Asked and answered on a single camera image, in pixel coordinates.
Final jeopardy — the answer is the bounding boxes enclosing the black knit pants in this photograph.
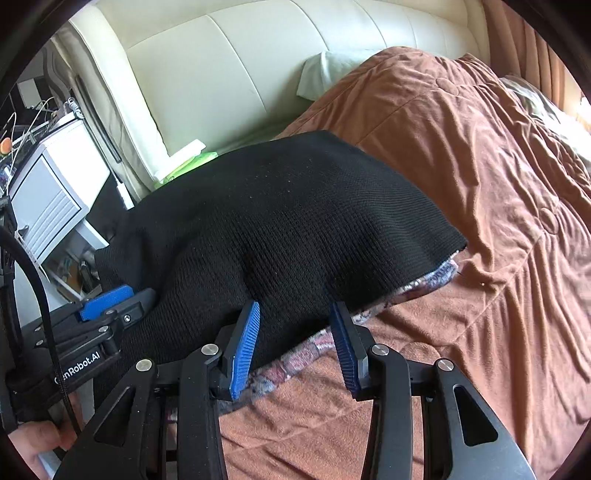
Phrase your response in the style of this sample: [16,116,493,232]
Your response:
[93,131,467,402]

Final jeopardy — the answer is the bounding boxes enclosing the person left hand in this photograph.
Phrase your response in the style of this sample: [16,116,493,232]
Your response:
[8,401,78,479]

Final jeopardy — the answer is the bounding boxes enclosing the brown quilted bedspread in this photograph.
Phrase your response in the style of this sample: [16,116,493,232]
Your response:
[218,45,591,480]

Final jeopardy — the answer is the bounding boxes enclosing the white bedside cabinet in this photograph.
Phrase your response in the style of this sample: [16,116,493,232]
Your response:
[9,118,110,309]

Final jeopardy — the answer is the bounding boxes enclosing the cream leather headboard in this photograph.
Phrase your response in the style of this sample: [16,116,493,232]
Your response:
[52,1,490,199]

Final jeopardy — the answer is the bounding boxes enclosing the beige bed sheet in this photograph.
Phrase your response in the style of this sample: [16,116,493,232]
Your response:
[501,75,590,171]

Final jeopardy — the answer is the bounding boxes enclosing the pale green pillow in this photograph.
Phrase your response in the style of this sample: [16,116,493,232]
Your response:
[297,49,380,102]

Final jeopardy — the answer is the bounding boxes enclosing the left brown curtain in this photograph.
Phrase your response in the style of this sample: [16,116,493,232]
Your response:
[483,0,584,117]

